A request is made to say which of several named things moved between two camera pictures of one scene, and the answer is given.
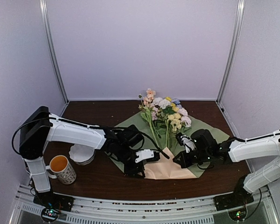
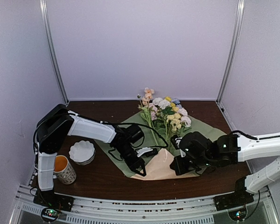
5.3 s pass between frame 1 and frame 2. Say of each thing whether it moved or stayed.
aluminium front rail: stayed
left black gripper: moved
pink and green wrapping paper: moved
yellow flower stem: stayed
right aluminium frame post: stayed
